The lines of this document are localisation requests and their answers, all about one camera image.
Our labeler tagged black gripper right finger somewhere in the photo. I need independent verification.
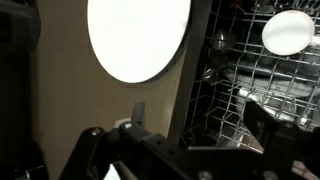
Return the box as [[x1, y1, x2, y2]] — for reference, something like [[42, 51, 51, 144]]
[[243, 99, 320, 180]]

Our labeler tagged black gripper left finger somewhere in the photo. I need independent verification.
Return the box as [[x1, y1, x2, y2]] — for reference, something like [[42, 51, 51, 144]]
[[58, 101, 214, 180]]

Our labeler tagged white dinner plate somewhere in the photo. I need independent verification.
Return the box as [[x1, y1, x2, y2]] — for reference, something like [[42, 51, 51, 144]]
[[87, 0, 192, 85]]

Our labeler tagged large black countertop appliance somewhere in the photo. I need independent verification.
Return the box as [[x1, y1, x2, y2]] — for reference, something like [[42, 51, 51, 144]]
[[0, 0, 42, 141]]

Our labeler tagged white mug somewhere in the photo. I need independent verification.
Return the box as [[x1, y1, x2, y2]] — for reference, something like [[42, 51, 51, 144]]
[[261, 9, 320, 57]]

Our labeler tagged wire dishwasher rack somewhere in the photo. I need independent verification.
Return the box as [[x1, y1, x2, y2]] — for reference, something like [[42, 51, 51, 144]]
[[178, 0, 320, 152]]

